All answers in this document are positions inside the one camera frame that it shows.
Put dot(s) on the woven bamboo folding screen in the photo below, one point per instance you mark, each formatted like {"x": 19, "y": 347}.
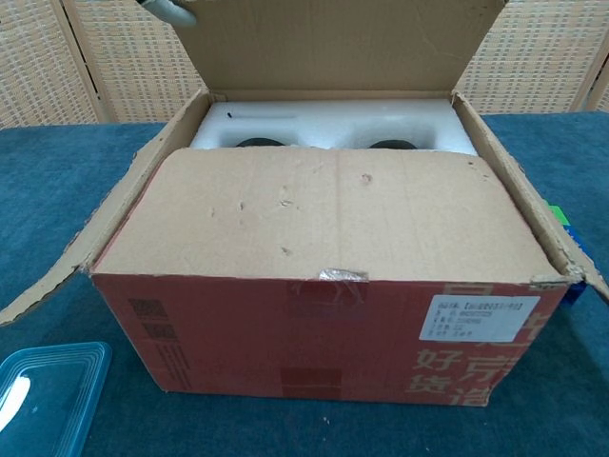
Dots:
{"x": 47, "y": 62}

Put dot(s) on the blue table cloth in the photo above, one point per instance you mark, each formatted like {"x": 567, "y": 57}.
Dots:
{"x": 57, "y": 190}

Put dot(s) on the white foam insert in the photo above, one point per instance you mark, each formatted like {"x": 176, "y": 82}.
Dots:
{"x": 323, "y": 124}

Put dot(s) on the dark dome-shaped object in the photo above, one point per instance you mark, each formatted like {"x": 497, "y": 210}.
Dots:
{"x": 392, "y": 145}
{"x": 261, "y": 143}

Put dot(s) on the green toy brick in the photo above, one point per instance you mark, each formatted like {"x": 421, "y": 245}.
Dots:
{"x": 557, "y": 215}

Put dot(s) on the clear blue plastic lid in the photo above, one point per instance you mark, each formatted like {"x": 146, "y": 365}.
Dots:
{"x": 47, "y": 404}

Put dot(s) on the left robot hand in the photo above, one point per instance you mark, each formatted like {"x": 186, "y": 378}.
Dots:
{"x": 173, "y": 14}

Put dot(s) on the red brown cardboard box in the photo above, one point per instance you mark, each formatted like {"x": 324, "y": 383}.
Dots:
{"x": 309, "y": 214}

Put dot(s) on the blue toy brick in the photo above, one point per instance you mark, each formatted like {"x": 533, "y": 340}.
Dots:
{"x": 575, "y": 291}

